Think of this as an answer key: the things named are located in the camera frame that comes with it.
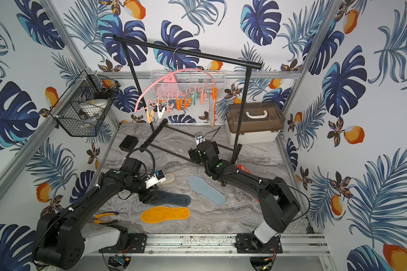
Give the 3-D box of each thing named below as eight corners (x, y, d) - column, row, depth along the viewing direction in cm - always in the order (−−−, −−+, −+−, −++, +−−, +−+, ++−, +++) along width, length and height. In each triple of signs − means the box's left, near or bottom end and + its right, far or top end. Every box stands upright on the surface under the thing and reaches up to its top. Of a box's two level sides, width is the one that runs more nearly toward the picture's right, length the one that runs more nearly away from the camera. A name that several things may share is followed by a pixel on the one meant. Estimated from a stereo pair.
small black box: (120, 150, 110) (118, 146, 107) (130, 138, 116) (127, 134, 113) (130, 152, 109) (128, 149, 105) (139, 141, 115) (137, 137, 111)
